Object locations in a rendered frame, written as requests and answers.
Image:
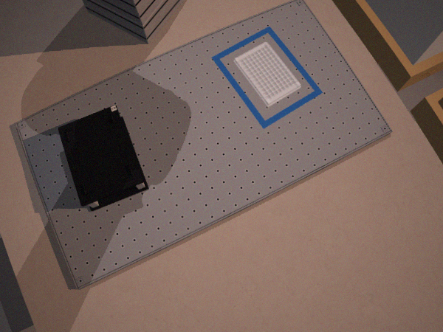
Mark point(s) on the white well plate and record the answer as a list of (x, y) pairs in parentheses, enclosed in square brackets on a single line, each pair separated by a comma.
[(265, 68)]

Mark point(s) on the blue tape rectangle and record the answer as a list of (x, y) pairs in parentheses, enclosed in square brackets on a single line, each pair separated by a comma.
[(245, 98)]

